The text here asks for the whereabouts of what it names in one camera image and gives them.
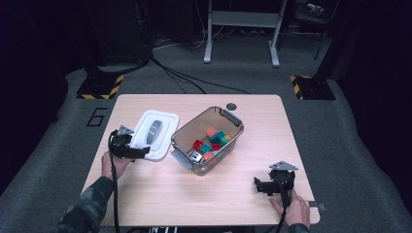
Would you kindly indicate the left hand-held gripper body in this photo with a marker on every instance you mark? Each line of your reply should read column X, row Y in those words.
column 120, row 145

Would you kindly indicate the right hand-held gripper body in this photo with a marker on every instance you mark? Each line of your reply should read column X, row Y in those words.
column 282, row 181

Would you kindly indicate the brown translucent storage box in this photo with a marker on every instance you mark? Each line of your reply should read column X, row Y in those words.
column 191, row 129

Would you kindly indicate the small white toy car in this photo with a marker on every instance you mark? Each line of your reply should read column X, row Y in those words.
column 195, row 157

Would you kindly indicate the green toy block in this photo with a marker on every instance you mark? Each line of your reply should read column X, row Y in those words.
column 224, row 141

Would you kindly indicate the orange toy block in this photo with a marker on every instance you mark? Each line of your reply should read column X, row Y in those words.
column 228, row 137

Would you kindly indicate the red toy block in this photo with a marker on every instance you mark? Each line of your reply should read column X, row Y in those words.
column 198, row 144
column 216, row 147

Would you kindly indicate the pink toy block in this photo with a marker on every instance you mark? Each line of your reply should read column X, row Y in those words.
column 208, row 156

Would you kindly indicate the pile of coloured toy blocks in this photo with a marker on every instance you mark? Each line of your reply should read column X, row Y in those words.
column 214, row 139

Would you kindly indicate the dark teal toy block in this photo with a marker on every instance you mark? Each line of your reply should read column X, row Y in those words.
column 214, row 139

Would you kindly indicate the coral toy block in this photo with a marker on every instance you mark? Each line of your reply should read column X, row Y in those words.
column 210, row 131

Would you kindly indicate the person's left hand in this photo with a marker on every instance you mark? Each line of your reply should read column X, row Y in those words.
column 123, row 165

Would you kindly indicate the person's right hand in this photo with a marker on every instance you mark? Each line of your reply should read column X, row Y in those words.
column 298, row 212

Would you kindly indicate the grey tape strip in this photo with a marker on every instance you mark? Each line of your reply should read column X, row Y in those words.
column 318, row 206

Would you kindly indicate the black base with hazard stripes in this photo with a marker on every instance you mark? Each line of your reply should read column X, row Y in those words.
column 97, row 85
column 315, row 87

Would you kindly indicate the black label with white print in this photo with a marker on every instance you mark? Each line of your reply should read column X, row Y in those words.
column 163, row 230

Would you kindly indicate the dark round table cap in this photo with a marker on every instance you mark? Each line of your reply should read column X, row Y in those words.
column 231, row 106

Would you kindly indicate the black cabinet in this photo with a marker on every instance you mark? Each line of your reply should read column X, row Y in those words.
column 120, row 32

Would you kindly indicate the small grey device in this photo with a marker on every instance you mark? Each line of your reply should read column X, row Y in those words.
column 315, row 8

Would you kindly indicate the white metal table frame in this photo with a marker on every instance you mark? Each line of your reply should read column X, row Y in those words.
column 243, row 18

